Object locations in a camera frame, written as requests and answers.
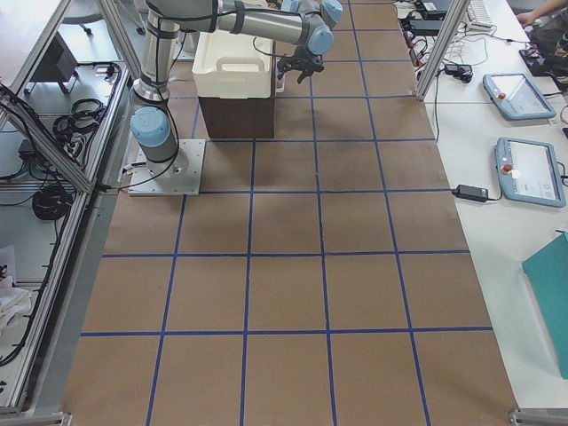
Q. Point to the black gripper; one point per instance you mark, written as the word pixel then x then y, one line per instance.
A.
pixel 305 59

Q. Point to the wooden drawer with white handle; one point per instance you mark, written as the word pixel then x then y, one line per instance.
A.
pixel 280 85

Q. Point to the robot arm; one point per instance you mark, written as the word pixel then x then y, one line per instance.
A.
pixel 307 25

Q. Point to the dark wooden drawer cabinet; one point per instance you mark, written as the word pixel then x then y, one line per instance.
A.
pixel 239 118

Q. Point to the cream plastic tray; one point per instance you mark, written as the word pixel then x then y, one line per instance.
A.
pixel 230 66

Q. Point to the black power adapter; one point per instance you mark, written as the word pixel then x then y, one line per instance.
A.
pixel 471 193

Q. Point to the upper teach pendant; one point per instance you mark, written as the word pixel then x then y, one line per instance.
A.
pixel 517 97

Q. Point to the teach pendant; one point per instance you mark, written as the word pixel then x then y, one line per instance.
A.
pixel 527 171
pixel 517 97

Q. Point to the lower teach pendant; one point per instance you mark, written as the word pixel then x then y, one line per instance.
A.
pixel 527 171

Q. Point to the aluminium frame post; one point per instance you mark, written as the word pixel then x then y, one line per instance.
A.
pixel 446 34

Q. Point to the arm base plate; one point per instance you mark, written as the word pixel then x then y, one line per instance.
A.
pixel 182 177

